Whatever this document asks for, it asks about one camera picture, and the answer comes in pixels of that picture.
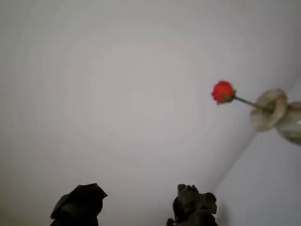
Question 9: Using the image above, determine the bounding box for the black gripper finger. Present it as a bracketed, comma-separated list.
[166, 184, 218, 226]
[49, 183, 108, 226]

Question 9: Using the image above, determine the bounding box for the red rose with dark stem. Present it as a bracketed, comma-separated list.
[211, 81, 275, 112]

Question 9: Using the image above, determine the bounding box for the green beige marble vase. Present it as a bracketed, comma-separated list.
[249, 88, 301, 147]

